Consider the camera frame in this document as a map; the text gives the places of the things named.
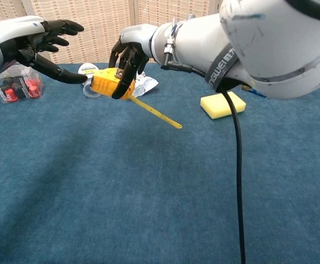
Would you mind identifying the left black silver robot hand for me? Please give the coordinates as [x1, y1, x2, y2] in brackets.
[0, 15, 88, 85]

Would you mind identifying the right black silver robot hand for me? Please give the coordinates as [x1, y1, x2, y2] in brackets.
[109, 24, 160, 100]

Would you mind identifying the yellow tape measure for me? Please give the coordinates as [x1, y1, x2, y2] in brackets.
[90, 68, 183, 130]

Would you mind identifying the woven folding screen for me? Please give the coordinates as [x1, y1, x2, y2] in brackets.
[0, 0, 224, 65]

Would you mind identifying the white crumpled snack bag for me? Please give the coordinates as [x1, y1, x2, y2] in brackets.
[133, 71, 159, 98]

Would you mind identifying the yellow sponge with green base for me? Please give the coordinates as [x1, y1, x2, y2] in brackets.
[200, 91, 247, 120]

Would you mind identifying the orange and blue carton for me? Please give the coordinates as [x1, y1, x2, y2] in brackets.
[241, 84, 268, 99]

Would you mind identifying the blue table cloth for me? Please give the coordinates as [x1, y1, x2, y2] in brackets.
[0, 62, 320, 264]

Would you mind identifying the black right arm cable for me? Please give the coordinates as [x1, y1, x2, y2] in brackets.
[161, 60, 247, 264]

